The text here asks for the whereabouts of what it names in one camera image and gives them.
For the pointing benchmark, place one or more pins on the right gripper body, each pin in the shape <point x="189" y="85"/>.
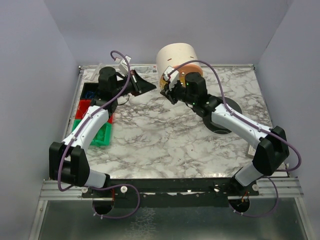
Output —
<point x="169" y="92"/>

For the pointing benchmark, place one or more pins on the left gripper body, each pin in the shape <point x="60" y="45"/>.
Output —
<point x="135" y="82"/>

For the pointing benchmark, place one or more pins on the black cable spool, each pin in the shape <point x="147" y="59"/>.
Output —
<point x="220" y="120"/>

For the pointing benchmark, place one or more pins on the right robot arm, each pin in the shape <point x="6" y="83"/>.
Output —
<point x="269" y="143"/>

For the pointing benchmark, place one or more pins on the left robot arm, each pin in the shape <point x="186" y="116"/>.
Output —
<point x="67" y="159"/>

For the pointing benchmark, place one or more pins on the white flat packet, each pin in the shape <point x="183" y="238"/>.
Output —
<point x="146" y="69"/>

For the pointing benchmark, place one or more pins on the clear plastic strip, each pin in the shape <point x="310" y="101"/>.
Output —
<point x="96" y="72"/>

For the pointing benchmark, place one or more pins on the cream cylindrical drawer cabinet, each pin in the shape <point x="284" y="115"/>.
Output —
<point x="173" y="55"/>

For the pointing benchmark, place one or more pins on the red storage bin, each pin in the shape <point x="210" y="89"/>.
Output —
<point x="82" y="108"/>

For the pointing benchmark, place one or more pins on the green storage bin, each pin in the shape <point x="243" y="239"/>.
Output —
<point x="103" y="136"/>

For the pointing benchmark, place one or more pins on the small white cardboard box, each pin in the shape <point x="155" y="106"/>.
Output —
<point x="250" y="152"/>

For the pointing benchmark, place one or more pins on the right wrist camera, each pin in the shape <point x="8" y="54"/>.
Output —
<point x="169" y="79"/>

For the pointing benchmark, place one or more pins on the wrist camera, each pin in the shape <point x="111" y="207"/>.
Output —
<point x="169" y="79"/>
<point x="122" y="66"/>

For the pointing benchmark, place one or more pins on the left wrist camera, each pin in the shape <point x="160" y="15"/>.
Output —
<point x="122" y="66"/>

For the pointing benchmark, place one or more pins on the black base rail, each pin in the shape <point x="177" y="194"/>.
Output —
<point x="171" y="192"/>

